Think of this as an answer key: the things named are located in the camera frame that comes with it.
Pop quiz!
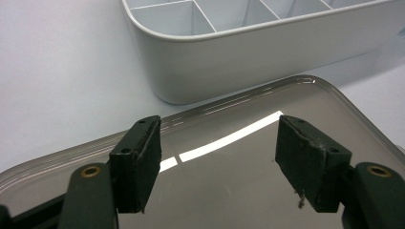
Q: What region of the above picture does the translucent grey box lid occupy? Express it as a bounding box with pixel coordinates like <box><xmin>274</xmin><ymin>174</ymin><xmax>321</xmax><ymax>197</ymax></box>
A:
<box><xmin>0</xmin><ymin>74</ymin><xmax>405</xmax><ymax>229</ymax></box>

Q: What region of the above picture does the white compartment storage box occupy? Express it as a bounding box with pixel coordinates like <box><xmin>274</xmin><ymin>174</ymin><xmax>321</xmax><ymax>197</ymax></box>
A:
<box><xmin>120</xmin><ymin>0</ymin><xmax>405</xmax><ymax>105</ymax></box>

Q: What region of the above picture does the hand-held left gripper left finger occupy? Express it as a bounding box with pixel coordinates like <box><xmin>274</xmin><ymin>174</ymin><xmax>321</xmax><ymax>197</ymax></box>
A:
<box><xmin>109</xmin><ymin>114</ymin><xmax>162</xmax><ymax>214</ymax></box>

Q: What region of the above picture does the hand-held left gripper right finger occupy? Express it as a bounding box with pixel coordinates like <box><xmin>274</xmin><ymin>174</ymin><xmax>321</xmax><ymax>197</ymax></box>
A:
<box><xmin>275</xmin><ymin>114</ymin><xmax>352</xmax><ymax>214</ymax></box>

